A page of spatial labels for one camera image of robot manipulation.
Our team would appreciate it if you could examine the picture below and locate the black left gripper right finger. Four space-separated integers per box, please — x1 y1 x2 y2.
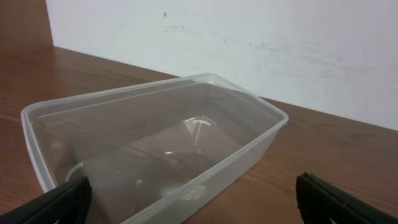
295 172 397 224

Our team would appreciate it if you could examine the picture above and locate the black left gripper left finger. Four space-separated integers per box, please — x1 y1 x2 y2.
1 176 92 224

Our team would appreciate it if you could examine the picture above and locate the clear plastic storage container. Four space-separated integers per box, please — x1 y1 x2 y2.
21 73 288 223

